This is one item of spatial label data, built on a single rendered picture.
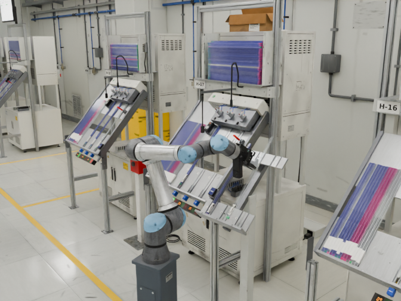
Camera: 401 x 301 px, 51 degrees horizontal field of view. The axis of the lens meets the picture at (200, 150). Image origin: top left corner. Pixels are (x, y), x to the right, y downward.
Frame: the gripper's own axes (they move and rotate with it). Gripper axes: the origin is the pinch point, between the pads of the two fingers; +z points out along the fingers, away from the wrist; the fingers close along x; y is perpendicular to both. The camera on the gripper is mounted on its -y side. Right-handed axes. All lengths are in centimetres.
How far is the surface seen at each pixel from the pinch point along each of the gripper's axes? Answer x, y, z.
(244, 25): 81, 109, 32
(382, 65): -42, 70, 11
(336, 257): -53, -27, 9
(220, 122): 60, 30, 26
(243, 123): 39, 31, 24
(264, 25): 62, 109, 32
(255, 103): 37, 46, 25
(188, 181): 62, -15, 21
